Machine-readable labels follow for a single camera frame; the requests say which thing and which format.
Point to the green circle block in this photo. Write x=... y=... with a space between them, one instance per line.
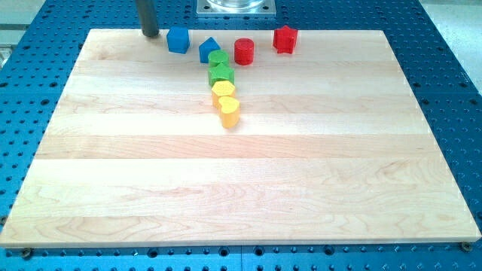
x=217 y=57

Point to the blue triangle block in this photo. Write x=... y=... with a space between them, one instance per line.
x=209 y=45

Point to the yellow heart block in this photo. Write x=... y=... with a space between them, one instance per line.
x=229 y=111

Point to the yellow hexagon block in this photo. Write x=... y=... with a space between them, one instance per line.
x=220 y=89

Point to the green star block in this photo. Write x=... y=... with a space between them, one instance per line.
x=221 y=72

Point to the red cylinder block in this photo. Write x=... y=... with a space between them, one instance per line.
x=244 y=49

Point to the light wooden board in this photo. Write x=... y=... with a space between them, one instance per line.
x=331 y=147

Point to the red star block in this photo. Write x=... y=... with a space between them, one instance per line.
x=285 y=39

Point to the blue cube block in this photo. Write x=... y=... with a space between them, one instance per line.
x=178 y=39

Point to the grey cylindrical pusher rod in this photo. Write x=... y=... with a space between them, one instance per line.
x=147 y=17

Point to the left board stop screw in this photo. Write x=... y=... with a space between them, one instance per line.
x=26 y=253

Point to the board stop screw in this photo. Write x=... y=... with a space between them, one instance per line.
x=466 y=246
x=26 y=253

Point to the right board stop screw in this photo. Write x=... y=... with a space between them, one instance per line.
x=466 y=246

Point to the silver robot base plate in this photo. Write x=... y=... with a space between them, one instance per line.
x=235 y=8

